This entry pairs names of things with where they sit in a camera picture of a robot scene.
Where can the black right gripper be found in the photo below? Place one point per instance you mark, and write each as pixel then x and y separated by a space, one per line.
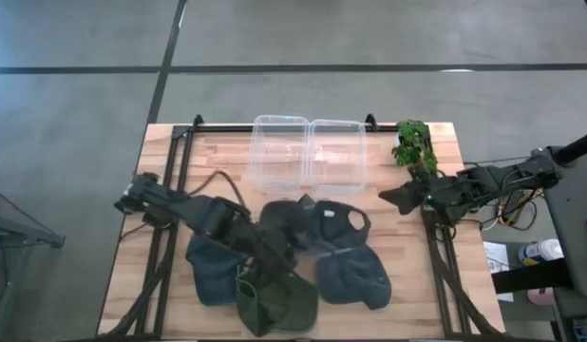
pixel 433 198

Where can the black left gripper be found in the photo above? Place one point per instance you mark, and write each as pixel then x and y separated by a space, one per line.
pixel 229 223

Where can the olive green cap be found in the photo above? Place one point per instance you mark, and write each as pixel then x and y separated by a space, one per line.
pixel 284 309

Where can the black cap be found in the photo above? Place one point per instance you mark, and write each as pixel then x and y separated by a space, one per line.
pixel 322 228

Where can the navy blue denim cap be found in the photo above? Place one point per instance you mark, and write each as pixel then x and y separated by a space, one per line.
pixel 213 278

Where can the slate grey-blue cap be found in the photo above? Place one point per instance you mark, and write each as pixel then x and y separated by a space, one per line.
pixel 353 280

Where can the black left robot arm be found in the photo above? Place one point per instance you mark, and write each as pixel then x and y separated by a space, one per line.
pixel 179 204

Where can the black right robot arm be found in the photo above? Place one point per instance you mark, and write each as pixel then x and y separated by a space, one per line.
pixel 488 183

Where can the green plant in white pot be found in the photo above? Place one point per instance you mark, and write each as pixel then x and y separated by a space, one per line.
pixel 414 147

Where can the clear plastic bin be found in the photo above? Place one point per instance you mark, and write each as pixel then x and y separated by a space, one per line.
pixel 336 157
pixel 279 152

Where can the white paper sheet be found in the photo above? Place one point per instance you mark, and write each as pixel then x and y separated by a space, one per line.
pixel 497 256

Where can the white spray can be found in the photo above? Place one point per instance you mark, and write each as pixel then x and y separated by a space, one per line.
pixel 540 252

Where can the pink object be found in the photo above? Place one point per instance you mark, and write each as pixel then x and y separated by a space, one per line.
pixel 541 297

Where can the black pole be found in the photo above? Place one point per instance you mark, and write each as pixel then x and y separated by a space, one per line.
pixel 578 146

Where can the black desk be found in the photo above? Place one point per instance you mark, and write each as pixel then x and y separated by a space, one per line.
pixel 564 309

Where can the dark grey stand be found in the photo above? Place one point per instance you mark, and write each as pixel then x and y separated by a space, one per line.
pixel 23 228

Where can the black metal table frame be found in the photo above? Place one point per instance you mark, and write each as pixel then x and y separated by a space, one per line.
pixel 179 157

